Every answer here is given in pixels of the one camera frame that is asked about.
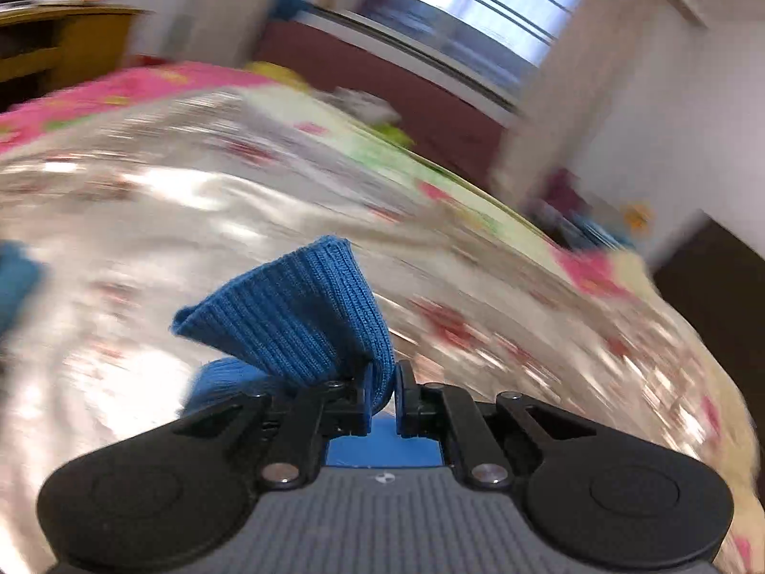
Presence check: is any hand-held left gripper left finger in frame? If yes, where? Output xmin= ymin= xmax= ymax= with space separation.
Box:
xmin=172 ymin=366 xmax=374 ymax=486

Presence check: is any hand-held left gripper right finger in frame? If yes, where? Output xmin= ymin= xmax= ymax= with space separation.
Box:
xmin=394 ymin=361 xmax=600 ymax=489

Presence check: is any blue knit sweater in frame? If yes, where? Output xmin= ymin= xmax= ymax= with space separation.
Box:
xmin=172 ymin=236 xmax=444 ymax=468

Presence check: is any silver floral bedspread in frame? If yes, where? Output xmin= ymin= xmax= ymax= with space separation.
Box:
xmin=0 ymin=87 xmax=765 ymax=574

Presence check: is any white crumpled cloth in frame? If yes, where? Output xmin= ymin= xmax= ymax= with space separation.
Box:
xmin=326 ymin=87 xmax=400 ymax=126

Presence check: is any yellow-green cloth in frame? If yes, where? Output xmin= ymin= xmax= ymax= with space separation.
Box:
xmin=244 ymin=60 xmax=312 ymax=89

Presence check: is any teal folded garment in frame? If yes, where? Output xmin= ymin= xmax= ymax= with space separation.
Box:
xmin=0 ymin=239 xmax=46 ymax=337

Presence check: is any pink floral bed sheet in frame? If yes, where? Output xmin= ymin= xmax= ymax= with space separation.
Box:
xmin=0 ymin=63 xmax=658 ymax=303

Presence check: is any window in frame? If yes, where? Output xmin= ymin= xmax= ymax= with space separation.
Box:
xmin=359 ymin=0 xmax=591 ymax=69

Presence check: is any wooden shelf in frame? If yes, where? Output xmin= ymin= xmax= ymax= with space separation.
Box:
xmin=0 ymin=3 xmax=149 ymax=104

